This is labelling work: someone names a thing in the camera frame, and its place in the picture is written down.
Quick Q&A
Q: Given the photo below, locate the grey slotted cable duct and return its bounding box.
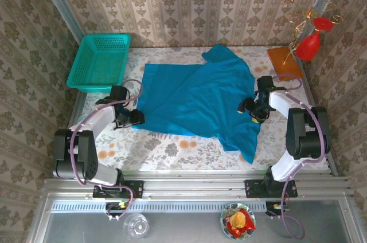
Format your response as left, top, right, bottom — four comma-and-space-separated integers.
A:
50, 200, 266, 213

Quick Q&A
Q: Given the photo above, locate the teal plastic basket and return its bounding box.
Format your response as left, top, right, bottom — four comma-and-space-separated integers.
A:
66, 33, 132, 94

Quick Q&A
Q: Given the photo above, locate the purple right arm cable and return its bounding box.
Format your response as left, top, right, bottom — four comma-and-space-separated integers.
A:
275, 73, 333, 241

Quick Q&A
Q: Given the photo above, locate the red snack packet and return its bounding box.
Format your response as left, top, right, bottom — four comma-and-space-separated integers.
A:
226, 207, 256, 238

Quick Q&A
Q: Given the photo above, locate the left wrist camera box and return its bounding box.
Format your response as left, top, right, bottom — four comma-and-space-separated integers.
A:
110, 84, 130, 101

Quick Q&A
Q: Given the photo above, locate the grey metal shelf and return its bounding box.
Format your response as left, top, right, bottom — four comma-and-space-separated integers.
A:
27, 193, 366, 243

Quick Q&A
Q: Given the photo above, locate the yellow orange snack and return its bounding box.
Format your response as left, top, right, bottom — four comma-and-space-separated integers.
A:
229, 211, 247, 228

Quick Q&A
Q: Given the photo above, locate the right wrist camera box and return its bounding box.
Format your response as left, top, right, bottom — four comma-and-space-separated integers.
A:
256, 75, 274, 92

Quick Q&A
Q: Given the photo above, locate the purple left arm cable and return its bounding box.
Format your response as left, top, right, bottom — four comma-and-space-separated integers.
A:
68, 79, 143, 222

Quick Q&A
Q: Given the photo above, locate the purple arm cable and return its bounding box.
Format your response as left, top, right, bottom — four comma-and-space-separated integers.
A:
68, 79, 143, 222
275, 73, 333, 241

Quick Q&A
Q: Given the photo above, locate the floral tablecloth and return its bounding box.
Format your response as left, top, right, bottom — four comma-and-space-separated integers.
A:
67, 46, 329, 172

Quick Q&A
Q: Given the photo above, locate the blue t-shirt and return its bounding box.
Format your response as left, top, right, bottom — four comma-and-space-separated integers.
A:
132, 44, 262, 165

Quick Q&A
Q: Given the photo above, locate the aluminium frame rail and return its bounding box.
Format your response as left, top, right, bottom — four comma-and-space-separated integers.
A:
42, 170, 352, 201

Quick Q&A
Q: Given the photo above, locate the black adapter board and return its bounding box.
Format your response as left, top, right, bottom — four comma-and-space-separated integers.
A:
265, 201, 288, 217
104, 201, 129, 217

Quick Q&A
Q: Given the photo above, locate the patterned plate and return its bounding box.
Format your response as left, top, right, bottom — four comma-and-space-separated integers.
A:
220, 202, 257, 240

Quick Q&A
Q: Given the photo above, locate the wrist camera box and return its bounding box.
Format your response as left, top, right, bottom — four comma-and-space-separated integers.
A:
256, 75, 274, 92
110, 84, 130, 101

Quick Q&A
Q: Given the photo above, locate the red plastic wine glass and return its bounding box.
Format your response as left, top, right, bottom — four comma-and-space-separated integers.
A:
295, 17, 335, 61

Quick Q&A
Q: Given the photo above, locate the clear plastic cup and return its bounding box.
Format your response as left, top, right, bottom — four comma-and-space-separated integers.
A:
122, 213, 150, 241

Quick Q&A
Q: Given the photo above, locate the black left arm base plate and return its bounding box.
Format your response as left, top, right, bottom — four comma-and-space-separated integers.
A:
92, 179, 144, 199

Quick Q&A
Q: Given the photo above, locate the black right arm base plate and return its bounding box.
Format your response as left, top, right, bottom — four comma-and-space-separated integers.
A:
244, 179, 298, 199

